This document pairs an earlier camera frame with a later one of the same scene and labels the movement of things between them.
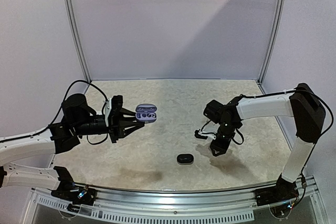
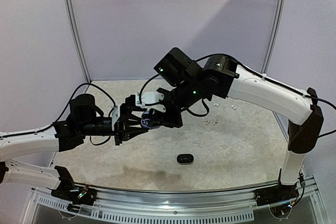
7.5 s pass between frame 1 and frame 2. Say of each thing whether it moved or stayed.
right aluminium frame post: stayed
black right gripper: moved
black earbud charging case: stayed
